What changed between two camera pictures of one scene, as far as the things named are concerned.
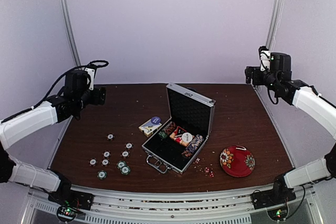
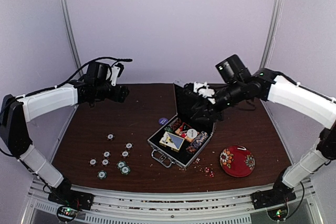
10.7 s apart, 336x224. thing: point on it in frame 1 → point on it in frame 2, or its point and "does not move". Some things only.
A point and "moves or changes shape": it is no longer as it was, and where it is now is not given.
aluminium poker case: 175,145 moves or changes shape
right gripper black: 249,73 → 208,109
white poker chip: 105,162 does not move
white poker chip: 125,153 does not move
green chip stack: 163,135 → 169,129
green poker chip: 121,163 does not move
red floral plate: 237,161 does not move
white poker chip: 93,162 does not move
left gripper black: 99,96 → 120,96
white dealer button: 187,137 → 192,133
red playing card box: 177,136 → 184,129
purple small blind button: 156,120 → 162,121
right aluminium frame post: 277,10 does not move
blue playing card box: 148,128 → 172,141
